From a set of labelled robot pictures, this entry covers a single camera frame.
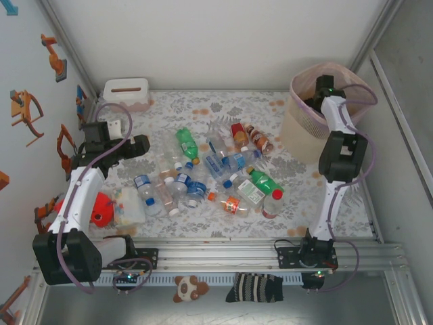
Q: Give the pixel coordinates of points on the clear bottle orange cap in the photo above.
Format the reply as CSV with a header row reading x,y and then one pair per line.
x,y
231,204

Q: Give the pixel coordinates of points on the red orange drink bottle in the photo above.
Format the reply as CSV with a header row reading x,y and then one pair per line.
x,y
239,135

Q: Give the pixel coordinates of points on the aluminium frame rail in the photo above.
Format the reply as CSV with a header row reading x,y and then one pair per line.
x,y
216,257

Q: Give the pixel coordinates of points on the brown Nescafe bottle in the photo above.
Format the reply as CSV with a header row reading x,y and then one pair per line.
x,y
260,139

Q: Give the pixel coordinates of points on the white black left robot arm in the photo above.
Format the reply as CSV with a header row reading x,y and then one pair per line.
x,y
79,196

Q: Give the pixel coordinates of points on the red plastic object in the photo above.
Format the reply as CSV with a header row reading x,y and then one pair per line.
x,y
101,210

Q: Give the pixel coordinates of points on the clear bottle white cap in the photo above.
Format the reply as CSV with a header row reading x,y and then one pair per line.
x,y
164,194

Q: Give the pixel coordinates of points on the bottle white green label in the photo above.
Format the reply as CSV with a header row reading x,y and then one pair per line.
x,y
250,192

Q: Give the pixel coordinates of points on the clear bottle blue label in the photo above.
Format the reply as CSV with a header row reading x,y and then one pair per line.
x,y
236,159
182,179
142,184

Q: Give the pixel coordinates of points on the clear bottle purple label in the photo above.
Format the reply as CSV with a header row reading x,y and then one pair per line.
x,y
165,154

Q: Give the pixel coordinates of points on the small circuit board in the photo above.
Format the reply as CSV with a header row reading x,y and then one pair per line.
x,y
126,277

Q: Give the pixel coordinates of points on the clear bottle blue cap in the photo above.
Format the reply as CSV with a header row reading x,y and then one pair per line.
x,y
227,183

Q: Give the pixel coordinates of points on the white window frame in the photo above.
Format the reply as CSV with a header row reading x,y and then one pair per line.
x,y
419,170

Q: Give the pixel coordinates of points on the white tissue box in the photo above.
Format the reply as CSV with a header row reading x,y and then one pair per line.
x,y
125,98

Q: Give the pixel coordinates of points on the floral patterned table mat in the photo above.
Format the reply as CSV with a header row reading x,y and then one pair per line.
x,y
304,210

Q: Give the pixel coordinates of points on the black electronics box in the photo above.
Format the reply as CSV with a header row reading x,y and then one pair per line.
x,y
313,281

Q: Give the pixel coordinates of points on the clear crumpled plastic bottle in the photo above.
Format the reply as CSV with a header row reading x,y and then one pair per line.
x,y
216,140

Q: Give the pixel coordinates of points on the pink plastic bin liner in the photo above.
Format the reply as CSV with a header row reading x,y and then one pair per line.
x,y
360,113

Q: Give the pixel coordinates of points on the crushed bottle blue label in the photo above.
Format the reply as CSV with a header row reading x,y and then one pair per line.
x,y
212,164
196,189

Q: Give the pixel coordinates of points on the brown white panda plush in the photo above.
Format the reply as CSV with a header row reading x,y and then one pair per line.
x,y
185,287

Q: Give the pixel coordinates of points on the blue orange wall sticker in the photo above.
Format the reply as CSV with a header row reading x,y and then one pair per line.
x,y
81,98

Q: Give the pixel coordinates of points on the black white striped sock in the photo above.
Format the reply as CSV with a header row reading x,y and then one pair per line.
x,y
253,287

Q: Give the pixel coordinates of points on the aluminium frame post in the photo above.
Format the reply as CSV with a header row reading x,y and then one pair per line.
x,y
380,23
71,50

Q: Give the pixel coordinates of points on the clear bottle red cap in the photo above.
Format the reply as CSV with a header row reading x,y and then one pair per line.
x,y
277,194

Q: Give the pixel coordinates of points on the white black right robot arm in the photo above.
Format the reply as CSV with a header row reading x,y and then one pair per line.
x,y
329,210

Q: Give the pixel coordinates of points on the green bottle yellow cap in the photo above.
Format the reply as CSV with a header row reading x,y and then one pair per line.
x,y
186,140

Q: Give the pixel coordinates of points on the orange gripper wall sticker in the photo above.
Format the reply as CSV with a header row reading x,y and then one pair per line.
x,y
18,110

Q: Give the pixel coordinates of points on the beige slatted plastic bin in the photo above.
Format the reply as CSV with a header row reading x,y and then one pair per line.
x,y
297,135

